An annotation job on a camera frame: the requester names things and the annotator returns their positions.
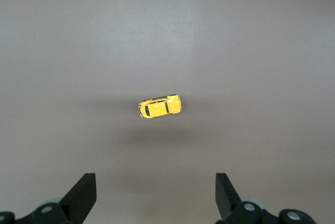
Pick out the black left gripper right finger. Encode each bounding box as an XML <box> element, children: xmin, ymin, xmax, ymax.
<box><xmin>215</xmin><ymin>173</ymin><xmax>317</xmax><ymax>224</ymax></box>

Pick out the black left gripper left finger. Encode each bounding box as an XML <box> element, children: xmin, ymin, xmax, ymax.
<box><xmin>15</xmin><ymin>173</ymin><xmax>97</xmax><ymax>224</ymax></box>

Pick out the yellow beetle toy car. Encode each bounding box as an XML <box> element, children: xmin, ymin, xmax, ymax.
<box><xmin>137</xmin><ymin>93</ymin><xmax>183</xmax><ymax>119</ymax></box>

